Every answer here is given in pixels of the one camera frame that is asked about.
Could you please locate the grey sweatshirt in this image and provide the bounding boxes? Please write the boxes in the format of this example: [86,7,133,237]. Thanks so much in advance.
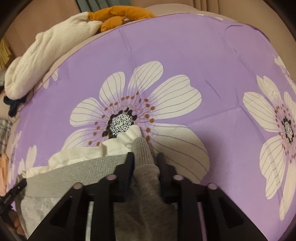
[16,125,177,240]

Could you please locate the pink folded cloth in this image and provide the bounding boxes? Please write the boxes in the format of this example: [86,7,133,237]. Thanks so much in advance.
[0,153,9,196]

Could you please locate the plaid grey shirt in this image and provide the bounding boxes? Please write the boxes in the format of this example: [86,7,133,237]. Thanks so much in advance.
[0,119,13,154]

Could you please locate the dark navy garment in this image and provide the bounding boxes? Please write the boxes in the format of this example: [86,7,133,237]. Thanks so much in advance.
[4,96,27,118]

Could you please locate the cream fleece garment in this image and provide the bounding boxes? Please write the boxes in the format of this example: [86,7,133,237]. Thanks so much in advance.
[4,12,103,100]

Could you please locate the purple floral bedsheet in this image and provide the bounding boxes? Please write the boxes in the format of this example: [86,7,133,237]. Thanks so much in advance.
[8,14,295,240]

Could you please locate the yellow hanging cloth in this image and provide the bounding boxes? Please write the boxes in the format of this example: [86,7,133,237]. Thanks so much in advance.
[0,39,12,70]

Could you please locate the orange knit garment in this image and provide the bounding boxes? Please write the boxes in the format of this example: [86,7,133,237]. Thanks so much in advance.
[88,6,156,32]

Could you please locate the teal curtain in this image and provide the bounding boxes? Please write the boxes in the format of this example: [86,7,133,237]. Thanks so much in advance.
[75,0,119,12]

